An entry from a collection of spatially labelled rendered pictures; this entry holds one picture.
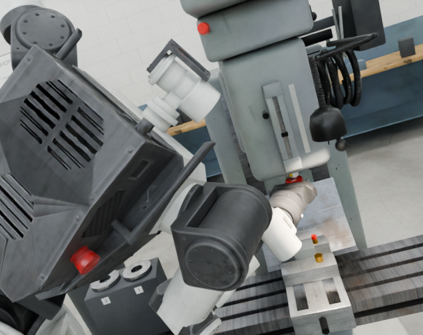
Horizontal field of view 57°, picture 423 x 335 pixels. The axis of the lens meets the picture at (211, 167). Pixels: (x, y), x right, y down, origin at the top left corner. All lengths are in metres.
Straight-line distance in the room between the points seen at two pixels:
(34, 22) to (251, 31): 0.43
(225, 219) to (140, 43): 4.86
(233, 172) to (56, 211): 1.02
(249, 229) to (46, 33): 0.44
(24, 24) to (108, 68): 4.76
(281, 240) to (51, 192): 0.52
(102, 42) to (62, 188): 5.00
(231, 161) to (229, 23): 0.68
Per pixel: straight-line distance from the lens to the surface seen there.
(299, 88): 0.93
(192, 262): 0.55
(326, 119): 0.80
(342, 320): 1.07
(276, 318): 1.17
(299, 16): 0.89
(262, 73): 0.92
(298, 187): 1.02
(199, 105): 0.65
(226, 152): 1.43
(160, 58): 0.65
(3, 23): 0.80
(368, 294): 1.18
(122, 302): 1.22
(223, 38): 0.88
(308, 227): 1.49
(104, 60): 5.47
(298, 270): 1.12
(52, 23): 0.71
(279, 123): 0.90
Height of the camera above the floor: 1.67
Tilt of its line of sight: 17 degrees down
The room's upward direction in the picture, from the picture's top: 19 degrees counter-clockwise
